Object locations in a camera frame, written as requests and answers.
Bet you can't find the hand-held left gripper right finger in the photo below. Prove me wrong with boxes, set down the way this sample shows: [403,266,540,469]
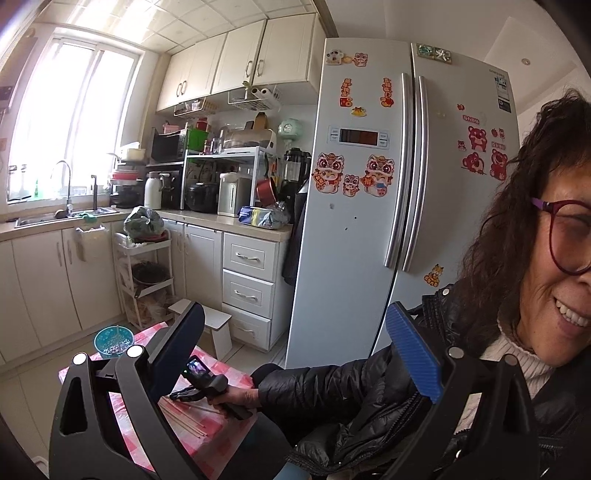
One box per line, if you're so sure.
[383,302,541,480]

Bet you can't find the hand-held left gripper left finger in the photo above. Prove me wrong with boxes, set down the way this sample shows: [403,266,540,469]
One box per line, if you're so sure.
[48,302,208,480]

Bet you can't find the bundle of wooden chopsticks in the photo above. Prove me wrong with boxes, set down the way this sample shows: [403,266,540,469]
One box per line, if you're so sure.
[158,398,220,439]

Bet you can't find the blue perforated cup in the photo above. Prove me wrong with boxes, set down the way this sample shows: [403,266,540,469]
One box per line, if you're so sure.
[94,324,134,360]

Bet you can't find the person's right forearm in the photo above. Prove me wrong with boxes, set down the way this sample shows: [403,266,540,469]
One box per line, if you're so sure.
[255,355,370,416]

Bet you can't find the person's right hand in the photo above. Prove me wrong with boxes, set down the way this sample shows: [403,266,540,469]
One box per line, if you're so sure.
[225,385,262,414]

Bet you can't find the pink checked tablecloth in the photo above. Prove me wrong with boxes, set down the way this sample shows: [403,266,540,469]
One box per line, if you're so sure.
[58,322,254,467]

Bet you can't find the white step stool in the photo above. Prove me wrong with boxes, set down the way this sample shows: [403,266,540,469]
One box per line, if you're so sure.
[167,299,233,363]

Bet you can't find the black puffer jacket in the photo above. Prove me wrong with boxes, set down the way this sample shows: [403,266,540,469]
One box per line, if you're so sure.
[256,281,591,480]

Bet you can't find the dark round basket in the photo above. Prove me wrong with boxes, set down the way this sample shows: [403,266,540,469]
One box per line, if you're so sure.
[131,261,169,284]

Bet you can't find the white turtleneck sweater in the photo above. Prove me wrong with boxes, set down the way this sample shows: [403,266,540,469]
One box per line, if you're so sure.
[455,318,557,435]

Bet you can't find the white refrigerator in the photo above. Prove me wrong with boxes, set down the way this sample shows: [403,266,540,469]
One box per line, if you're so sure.
[285,38,520,370]

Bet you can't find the white trolley rack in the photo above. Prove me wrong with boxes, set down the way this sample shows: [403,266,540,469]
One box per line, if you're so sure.
[113,228,176,330]

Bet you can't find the green plastic bag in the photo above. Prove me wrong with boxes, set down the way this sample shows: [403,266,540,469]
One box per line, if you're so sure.
[124,206,165,241]

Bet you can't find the white hanging bin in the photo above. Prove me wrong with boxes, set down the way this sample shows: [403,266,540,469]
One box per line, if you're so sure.
[75,224,112,263]

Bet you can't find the white base cabinets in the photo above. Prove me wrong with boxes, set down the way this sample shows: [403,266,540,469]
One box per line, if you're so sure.
[0,212,293,365]

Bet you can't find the blue packet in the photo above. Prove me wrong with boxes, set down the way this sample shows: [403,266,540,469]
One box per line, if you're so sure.
[238,205,264,227]

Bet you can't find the black rice cooker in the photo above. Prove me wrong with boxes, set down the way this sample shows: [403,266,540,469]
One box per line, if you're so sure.
[186,181,220,214]

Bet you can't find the white thermos jug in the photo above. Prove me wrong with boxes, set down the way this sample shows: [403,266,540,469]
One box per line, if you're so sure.
[144,172,163,210]

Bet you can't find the dark hanging cloth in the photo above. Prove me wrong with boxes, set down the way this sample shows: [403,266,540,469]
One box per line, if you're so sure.
[283,178,310,287]

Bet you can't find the white electric water boiler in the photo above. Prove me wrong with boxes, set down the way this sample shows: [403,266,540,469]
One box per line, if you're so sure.
[217,172,252,217]

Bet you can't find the grey plastic bag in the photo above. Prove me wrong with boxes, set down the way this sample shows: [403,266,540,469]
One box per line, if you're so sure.
[259,200,291,230]

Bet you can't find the stacked kitchen pots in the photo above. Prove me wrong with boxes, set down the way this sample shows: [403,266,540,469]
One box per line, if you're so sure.
[109,143,146,208]

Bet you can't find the purple rimmed glasses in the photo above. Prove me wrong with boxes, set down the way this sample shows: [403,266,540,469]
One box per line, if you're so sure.
[531,198,591,277]

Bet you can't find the red pot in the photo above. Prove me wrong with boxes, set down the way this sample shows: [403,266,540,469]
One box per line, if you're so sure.
[255,178,278,206]

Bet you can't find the sink faucet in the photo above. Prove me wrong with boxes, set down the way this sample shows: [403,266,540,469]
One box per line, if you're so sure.
[51,160,75,215]

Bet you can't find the red cartoon fridge stickers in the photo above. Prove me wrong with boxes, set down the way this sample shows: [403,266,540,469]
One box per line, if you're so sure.
[313,48,509,288]

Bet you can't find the white counter shelf rack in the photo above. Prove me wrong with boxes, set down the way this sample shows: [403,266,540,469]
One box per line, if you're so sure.
[184,147,269,215]

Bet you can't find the black microwave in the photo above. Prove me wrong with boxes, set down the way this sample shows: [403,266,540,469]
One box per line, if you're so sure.
[151,129,189,163]

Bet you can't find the black blender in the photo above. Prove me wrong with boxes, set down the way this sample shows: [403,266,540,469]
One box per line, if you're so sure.
[279,148,312,217]

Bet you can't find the kitchen window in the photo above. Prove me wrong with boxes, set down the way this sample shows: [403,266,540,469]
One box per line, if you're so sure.
[4,39,139,204]

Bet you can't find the white upper cabinets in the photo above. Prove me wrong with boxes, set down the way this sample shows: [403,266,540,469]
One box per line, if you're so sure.
[156,13,324,112]

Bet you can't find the white wire hanging basket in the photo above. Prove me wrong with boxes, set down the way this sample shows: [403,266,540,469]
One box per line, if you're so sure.
[174,98,219,117]
[228,85,282,112]

